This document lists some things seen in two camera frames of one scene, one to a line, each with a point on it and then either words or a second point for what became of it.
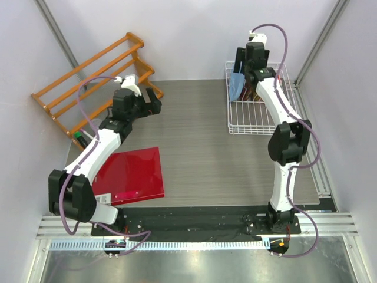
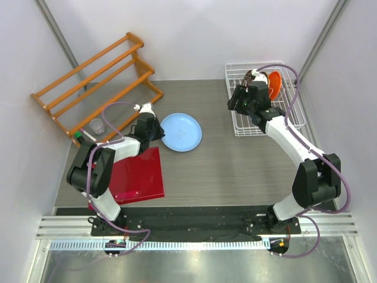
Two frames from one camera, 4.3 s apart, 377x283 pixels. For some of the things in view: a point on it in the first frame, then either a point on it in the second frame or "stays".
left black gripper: [154, 106] to [160, 131]
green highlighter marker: [78, 135] stays
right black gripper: [239, 58] to [232, 102]
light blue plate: [237, 82] to [183, 132]
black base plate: [197, 223] stays
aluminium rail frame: [327, 223] stays
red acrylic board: [129, 176] stays
